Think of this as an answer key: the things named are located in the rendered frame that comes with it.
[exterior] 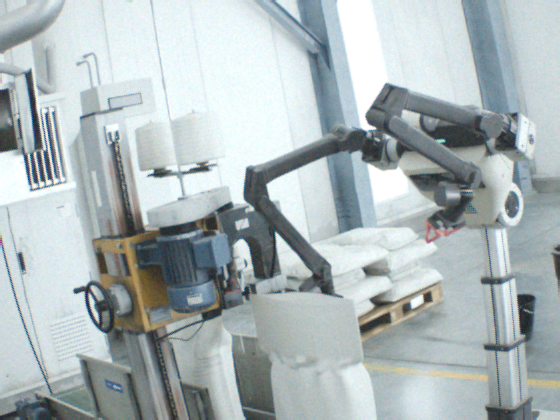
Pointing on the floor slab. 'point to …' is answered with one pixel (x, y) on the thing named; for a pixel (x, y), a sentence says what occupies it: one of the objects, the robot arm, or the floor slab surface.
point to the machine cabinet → (45, 275)
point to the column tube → (148, 376)
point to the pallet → (390, 315)
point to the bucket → (526, 314)
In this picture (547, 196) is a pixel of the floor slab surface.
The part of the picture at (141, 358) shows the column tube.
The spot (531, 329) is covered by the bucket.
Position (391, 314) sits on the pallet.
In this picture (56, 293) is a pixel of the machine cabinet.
